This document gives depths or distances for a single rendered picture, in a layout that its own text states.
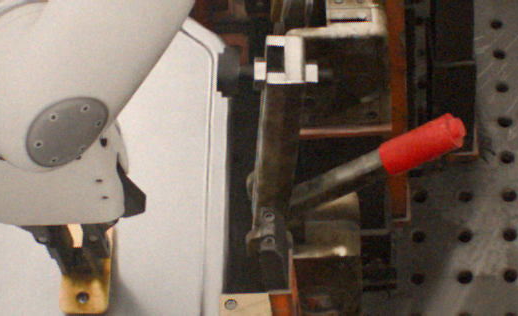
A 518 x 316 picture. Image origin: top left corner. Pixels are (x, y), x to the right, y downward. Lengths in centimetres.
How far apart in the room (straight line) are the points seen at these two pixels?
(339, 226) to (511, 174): 48
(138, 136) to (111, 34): 38
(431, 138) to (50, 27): 27
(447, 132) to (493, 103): 60
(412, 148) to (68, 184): 21
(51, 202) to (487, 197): 60
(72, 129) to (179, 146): 34
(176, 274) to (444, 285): 40
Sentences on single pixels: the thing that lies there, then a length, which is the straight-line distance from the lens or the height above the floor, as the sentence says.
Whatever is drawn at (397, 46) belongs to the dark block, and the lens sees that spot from 98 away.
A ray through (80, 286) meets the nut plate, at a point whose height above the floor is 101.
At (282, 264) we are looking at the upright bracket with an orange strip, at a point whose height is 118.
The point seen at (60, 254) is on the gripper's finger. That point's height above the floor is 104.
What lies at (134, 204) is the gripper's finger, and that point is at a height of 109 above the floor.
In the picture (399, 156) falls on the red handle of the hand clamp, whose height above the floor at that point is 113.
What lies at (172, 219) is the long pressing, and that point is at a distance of 86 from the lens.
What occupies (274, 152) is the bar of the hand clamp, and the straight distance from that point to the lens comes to 70.
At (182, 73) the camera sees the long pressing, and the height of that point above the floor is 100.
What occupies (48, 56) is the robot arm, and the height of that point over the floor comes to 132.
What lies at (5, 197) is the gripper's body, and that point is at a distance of 75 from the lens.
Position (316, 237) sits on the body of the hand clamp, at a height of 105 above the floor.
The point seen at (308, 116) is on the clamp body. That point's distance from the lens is 94.
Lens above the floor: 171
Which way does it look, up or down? 53 degrees down
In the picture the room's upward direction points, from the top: 10 degrees counter-clockwise
